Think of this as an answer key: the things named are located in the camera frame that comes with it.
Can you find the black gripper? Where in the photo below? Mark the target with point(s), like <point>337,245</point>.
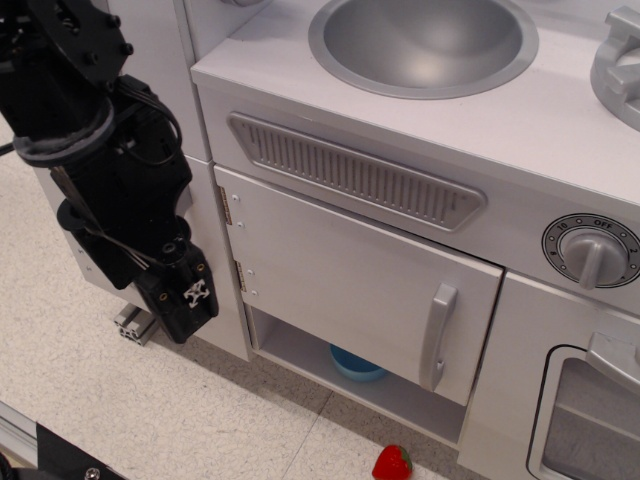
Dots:
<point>153,252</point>

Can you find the white cabinet door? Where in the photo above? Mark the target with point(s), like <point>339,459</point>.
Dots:
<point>356,284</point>

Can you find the silver cabinet door handle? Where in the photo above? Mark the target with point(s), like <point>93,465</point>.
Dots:
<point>431,367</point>

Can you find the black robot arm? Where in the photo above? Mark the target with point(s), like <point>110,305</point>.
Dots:
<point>111,147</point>

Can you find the aluminium extrusion bar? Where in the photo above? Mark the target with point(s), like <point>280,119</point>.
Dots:
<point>136,324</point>

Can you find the grey vent panel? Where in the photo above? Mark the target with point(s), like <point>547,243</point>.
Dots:
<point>439,202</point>

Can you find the blue bowl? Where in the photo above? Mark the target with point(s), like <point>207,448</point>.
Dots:
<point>354,367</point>

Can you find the white toy kitchen body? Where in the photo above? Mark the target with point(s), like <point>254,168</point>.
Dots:
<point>539,147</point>

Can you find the red toy strawberry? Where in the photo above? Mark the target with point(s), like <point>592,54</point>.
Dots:
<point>393,463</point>

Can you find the silver sink bowl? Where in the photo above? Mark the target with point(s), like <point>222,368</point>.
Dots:
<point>423,50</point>

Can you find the grey timer knob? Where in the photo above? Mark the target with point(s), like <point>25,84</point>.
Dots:
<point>594,251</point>

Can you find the oven door with window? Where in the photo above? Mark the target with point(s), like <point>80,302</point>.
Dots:
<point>586,425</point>

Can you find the silver toy faucet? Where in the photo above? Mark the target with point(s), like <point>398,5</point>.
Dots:
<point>614,84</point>

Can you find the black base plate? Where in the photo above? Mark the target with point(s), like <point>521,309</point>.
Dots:
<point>38,453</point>

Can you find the silver oven door handle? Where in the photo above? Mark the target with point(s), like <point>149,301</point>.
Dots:
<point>615,359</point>

